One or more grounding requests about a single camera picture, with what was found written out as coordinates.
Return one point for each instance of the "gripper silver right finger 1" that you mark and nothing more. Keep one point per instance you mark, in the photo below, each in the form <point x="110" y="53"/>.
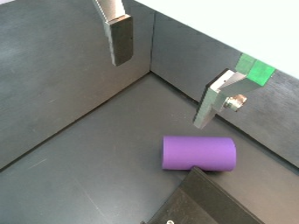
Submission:
<point x="225" y="91"/>

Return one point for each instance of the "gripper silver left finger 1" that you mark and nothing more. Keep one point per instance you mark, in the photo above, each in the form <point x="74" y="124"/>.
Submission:
<point x="119" y="29"/>

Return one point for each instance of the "purple cylinder block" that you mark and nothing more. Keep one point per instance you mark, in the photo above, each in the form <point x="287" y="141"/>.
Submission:
<point x="211" y="153"/>

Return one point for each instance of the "black curved cradle stand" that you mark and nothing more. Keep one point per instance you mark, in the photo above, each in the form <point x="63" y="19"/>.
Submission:
<point x="201" y="202"/>

